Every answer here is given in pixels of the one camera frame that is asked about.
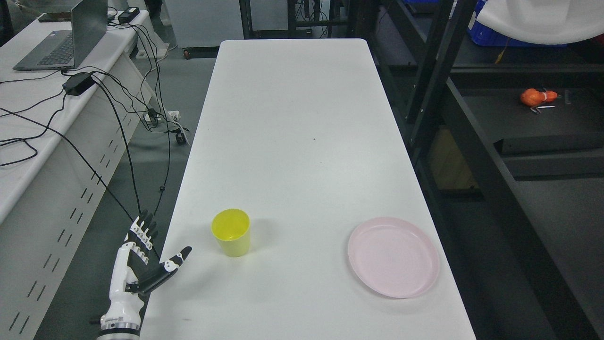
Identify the black metal shelf rack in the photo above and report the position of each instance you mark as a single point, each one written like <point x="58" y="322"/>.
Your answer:
<point x="516" y="192"/>

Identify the white power strip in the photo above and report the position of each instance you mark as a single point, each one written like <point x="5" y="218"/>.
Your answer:
<point x="168" y="122"/>

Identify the pink plastic plate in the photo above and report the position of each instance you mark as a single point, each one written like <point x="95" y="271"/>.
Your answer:
<point x="393" y="257"/>

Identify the orange toy figure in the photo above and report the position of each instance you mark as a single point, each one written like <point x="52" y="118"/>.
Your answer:
<point x="532" y="97"/>

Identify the yellow plastic cup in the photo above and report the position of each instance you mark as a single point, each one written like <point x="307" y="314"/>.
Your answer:
<point x="231" y="229"/>

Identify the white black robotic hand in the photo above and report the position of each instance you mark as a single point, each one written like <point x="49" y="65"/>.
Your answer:
<point x="134" y="277"/>

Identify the black power adapter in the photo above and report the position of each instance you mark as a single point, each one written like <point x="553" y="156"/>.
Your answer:
<point x="79" y="83"/>

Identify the white side desk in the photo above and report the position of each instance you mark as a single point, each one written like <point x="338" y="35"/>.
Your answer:
<point x="51" y="186"/>

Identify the grey laptop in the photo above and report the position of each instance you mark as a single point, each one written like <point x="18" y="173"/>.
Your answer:
<point x="66" y="49"/>

